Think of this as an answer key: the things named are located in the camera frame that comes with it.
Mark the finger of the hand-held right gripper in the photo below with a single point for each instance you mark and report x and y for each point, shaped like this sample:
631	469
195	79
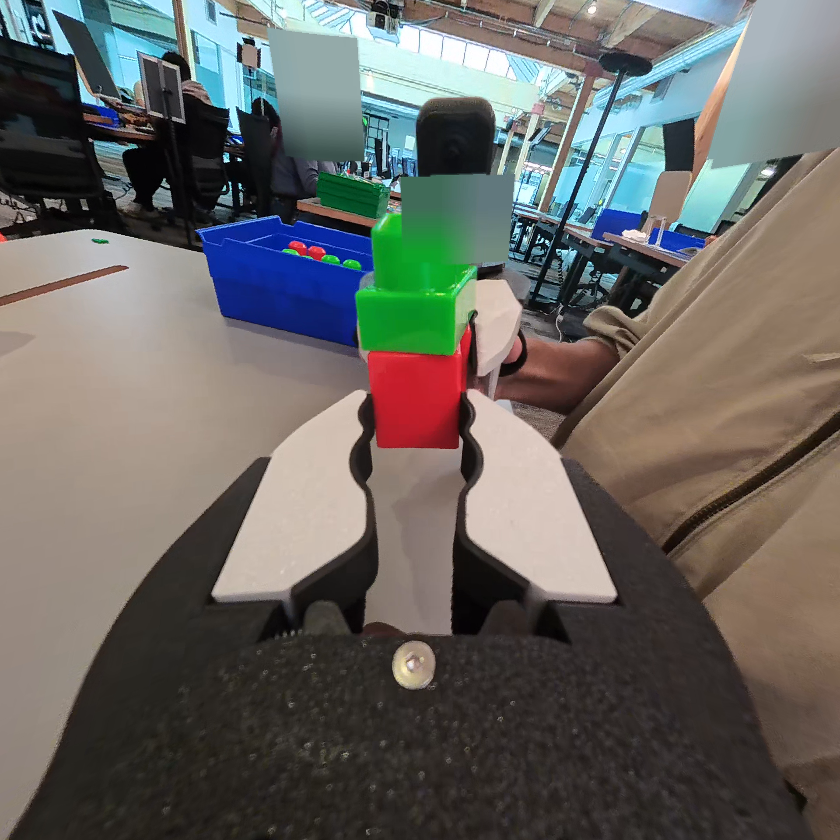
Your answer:
496	328

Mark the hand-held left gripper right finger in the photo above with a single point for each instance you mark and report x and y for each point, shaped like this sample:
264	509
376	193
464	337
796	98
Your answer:
536	519

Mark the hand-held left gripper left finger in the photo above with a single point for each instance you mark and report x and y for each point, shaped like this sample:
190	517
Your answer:
299	519

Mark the green double toy block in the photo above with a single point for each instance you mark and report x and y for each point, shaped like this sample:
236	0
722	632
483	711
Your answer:
414	315

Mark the red toy block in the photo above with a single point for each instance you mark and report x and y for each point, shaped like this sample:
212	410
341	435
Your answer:
418	394

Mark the person's right forearm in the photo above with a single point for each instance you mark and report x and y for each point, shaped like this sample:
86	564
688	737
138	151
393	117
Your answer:
565	368

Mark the pile of colourful toy blocks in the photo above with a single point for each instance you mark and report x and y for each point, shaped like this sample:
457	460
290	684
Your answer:
315	252

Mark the green crate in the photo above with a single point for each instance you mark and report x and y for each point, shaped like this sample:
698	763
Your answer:
352	194

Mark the black floor lamp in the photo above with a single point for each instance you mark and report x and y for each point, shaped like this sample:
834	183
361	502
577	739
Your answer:
578	171

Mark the blue plastic bin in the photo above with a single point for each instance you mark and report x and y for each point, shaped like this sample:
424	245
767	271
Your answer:
624	223
282	295

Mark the person's beige jacket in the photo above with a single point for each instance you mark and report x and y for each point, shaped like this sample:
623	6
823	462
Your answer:
709	394

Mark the black office chair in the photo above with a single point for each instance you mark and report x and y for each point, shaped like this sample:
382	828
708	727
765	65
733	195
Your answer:
40	131
208	145

